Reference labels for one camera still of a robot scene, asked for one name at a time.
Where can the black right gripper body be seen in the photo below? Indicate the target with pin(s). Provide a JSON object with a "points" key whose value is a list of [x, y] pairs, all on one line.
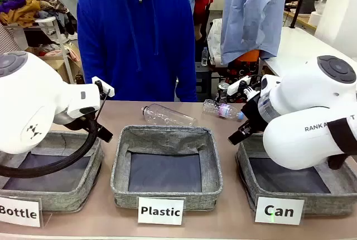
{"points": [[255, 114]]}

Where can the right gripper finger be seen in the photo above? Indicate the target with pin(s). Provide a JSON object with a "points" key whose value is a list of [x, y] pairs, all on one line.
{"points": [[237, 138], [245, 127]]}

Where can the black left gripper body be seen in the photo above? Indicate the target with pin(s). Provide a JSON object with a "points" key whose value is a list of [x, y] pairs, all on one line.
{"points": [[83, 121]]}

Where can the crushed bottle with pink label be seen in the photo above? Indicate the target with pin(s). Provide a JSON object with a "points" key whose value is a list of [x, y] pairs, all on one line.
{"points": [[220, 109]]}

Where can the dark Pepsi can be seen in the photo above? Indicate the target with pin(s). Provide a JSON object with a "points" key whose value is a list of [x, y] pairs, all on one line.
{"points": [[222, 90]]}

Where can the large clear plastic bottle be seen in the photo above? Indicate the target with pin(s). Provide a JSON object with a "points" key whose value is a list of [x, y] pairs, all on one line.
{"points": [[167, 115]]}

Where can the person's left forearm blue sleeve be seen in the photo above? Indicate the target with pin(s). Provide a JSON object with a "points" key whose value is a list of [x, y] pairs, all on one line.
{"points": [[187, 81]]}

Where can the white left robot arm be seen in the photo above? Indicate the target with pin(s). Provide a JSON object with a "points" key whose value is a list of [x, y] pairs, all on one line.
{"points": [[33, 103]]}

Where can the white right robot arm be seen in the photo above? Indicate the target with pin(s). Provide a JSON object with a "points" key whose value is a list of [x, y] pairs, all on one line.
{"points": [[304, 111]]}

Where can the grey fabric basket plastic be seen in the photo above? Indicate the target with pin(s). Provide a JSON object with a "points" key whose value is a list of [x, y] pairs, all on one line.
{"points": [[167, 139]]}

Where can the grey fabric basket can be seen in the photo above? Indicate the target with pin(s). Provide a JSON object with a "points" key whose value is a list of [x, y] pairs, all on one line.
{"points": [[293, 188]]}

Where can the grey fabric basket bottle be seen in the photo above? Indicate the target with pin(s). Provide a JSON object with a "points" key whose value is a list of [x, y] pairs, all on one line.
{"points": [[55, 195]]}

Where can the white label card Can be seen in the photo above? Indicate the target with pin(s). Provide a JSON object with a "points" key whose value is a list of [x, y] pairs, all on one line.
{"points": [[279, 211]]}

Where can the brown glass beer bottle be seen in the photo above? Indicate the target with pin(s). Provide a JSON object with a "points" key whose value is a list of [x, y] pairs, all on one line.
{"points": [[79, 78]]}

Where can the red black patterned cloth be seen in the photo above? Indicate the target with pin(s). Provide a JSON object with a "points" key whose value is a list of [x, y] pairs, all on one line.
{"points": [[242, 69]]}

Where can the black stool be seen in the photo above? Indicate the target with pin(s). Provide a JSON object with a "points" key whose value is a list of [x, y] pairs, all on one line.
{"points": [[203, 83]]}

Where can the cardboard box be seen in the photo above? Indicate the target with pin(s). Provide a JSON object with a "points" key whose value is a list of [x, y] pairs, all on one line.
{"points": [[58, 61]]}

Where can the small background water bottle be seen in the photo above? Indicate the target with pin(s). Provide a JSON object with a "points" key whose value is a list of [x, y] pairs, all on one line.
{"points": [[205, 57]]}

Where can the white plastic bag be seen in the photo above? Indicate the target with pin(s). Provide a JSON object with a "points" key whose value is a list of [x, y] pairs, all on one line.
{"points": [[214, 42]]}

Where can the white side table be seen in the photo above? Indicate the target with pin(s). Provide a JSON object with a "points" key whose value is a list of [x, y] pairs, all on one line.
{"points": [[301, 44]]}

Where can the person in blue hoodie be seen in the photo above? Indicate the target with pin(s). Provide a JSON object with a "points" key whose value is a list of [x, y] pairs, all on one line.
{"points": [[134, 42]]}

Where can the white label card Plastic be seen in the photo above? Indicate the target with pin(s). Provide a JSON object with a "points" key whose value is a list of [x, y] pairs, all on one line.
{"points": [[160, 211]]}

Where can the large light blue hanging shirt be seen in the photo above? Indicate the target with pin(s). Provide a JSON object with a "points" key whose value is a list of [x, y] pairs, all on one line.
{"points": [[251, 16]]}

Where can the white label card Bottle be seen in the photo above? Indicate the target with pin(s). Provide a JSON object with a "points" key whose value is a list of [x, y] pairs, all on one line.
{"points": [[19, 212]]}

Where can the white paper roll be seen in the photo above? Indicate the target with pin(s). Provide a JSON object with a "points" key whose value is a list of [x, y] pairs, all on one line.
{"points": [[315, 19]]}

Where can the black stand pole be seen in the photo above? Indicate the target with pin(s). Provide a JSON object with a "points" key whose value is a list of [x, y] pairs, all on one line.
{"points": [[299, 0]]}

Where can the pile of colourful clothes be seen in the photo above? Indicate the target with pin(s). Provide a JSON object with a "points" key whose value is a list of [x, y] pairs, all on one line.
{"points": [[25, 5]]}

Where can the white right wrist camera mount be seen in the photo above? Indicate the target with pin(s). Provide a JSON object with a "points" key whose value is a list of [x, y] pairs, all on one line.
{"points": [[237, 85]]}

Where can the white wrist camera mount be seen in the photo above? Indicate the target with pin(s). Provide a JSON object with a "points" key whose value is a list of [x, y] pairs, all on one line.
{"points": [[237, 85], [104, 86]]}

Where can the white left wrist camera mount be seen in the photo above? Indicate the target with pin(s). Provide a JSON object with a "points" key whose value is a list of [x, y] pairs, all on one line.
{"points": [[104, 86]]}

